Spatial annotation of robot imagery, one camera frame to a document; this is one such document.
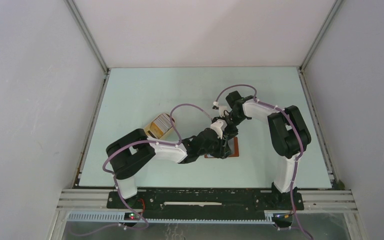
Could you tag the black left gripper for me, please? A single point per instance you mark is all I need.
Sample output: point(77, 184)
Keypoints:
point(223, 149)

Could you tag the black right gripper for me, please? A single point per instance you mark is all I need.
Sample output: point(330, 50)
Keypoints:
point(230, 132)

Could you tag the brown leather card holder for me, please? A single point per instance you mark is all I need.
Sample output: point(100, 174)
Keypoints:
point(234, 145)

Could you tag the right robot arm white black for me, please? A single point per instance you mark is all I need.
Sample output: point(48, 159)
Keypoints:
point(288, 131)

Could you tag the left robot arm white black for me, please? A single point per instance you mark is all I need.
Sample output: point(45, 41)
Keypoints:
point(133, 151)

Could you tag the stack of credit cards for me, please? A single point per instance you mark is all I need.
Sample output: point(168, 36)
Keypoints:
point(163, 122)

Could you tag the beige oval card tray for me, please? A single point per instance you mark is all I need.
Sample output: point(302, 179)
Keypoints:
point(152, 131)

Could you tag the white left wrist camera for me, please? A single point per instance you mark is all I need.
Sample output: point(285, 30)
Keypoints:
point(219, 126)

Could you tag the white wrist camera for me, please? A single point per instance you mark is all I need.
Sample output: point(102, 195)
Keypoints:
point(222, 109)
point(219, 126)

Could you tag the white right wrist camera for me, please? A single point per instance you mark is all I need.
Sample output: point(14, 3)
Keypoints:
point(222, 109)

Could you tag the aluminium frame rail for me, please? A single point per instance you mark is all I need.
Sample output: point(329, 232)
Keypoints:
point(314, 201)

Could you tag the white toothed cable duct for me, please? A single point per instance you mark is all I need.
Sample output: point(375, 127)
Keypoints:
point(122, 217)

